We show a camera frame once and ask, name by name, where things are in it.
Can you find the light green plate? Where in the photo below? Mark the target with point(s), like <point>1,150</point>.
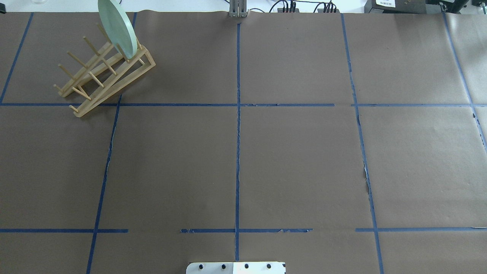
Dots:
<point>118,27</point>

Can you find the wooden dish rack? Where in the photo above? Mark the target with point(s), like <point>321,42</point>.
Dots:
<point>105,74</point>

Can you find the aluminium frame post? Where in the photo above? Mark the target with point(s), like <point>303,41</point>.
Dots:
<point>238,8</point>

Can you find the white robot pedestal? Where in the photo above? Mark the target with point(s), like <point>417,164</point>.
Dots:
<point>252,267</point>

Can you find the black computer box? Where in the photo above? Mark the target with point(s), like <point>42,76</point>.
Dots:
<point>395,6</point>

